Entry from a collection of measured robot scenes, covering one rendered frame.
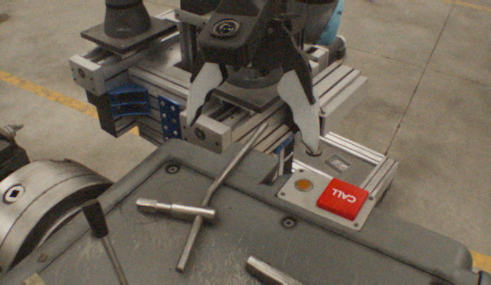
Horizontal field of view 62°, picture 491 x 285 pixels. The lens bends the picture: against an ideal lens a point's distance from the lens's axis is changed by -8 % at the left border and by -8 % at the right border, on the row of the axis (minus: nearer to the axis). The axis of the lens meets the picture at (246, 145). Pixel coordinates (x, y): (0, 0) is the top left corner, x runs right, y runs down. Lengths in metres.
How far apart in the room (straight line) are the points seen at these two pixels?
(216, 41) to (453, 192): 2.40
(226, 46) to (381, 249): 0.36
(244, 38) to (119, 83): 1.05
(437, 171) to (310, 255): 2.26
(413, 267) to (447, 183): 2.15
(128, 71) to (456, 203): 1.92
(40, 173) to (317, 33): 0.63
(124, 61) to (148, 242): 0.86
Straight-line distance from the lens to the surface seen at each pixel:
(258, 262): 0.55
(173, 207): 0.61
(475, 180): 2.85
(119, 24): 1.38
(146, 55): 1.44
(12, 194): 0.78
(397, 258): 0.61
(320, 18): 0.97
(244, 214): 0.62
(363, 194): 0.66
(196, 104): 0.50
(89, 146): 2.92
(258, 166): 0.70
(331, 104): 1.20
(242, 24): 0.38
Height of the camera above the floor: 1.72
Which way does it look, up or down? 39 degrees down
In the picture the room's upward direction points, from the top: straight up
